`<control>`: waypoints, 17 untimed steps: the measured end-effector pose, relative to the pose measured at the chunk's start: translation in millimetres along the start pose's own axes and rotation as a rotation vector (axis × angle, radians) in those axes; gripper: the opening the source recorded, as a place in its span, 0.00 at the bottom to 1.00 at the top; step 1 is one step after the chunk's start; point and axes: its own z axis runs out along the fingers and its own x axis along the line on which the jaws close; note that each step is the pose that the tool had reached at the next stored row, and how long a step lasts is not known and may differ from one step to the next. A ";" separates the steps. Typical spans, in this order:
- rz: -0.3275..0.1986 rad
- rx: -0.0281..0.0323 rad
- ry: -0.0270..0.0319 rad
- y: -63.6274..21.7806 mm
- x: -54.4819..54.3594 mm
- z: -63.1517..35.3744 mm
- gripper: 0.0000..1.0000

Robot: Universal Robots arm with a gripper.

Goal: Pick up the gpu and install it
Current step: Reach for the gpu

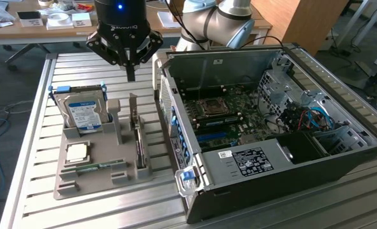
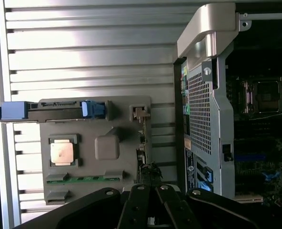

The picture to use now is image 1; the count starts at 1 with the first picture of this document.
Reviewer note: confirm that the graphics card with metal bracket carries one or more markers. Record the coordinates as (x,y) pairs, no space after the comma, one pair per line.
(139,148)

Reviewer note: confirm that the white box with black top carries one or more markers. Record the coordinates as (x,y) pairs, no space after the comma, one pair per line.
(30,19)

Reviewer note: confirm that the red small item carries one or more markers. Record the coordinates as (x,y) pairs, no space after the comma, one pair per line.
(84,7)

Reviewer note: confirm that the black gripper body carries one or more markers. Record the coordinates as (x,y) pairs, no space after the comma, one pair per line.
(122,21)

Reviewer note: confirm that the white paper card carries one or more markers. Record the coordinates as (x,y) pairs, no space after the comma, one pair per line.
(0,24)

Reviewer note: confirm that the silver CPU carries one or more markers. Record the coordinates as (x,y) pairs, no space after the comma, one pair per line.
(76,152)

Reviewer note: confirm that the grey parts rack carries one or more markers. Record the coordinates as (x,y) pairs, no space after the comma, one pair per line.
(102,148)

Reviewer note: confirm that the CPU socket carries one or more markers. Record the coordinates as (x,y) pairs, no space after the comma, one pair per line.
(214,106)

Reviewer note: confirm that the white paper stack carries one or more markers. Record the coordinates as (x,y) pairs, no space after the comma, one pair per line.
(167,20)

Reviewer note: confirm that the plain white box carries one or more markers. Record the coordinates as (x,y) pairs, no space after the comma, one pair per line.
(80,20)

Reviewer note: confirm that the grey power supply unit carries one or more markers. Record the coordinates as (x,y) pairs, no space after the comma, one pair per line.
(219,169)

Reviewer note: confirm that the blue expansion slot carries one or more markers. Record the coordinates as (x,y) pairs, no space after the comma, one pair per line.
(210,136)

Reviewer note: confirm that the green RAM stick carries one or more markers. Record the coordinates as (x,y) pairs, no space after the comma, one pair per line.
(90,167)

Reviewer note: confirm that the green motherboard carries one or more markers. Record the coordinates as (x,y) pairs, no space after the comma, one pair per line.
(249,119)

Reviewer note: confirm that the silver chipset heatsink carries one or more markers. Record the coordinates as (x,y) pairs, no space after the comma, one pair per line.
(249,139)

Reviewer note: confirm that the hard disk with blue carrier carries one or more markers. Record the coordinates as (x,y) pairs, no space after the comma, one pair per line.
(80,112)

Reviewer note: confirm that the slotted silver disk bay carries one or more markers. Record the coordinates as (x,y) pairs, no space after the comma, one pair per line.
(341,140)

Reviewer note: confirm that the wooden cabinet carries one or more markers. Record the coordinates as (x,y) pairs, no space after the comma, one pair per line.
(302,19)

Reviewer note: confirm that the black open PC case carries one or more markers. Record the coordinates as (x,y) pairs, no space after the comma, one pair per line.
(271,190)

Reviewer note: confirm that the white boxes on desk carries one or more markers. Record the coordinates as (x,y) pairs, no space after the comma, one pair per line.
(59,20)

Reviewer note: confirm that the black plastic shroud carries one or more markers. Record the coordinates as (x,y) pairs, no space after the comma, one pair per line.
(302,148)

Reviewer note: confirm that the perforated silver disk bay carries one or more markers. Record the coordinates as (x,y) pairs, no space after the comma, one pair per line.
(277,90)

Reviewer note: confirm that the wooden desk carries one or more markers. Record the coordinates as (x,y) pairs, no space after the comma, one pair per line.
(16,33)

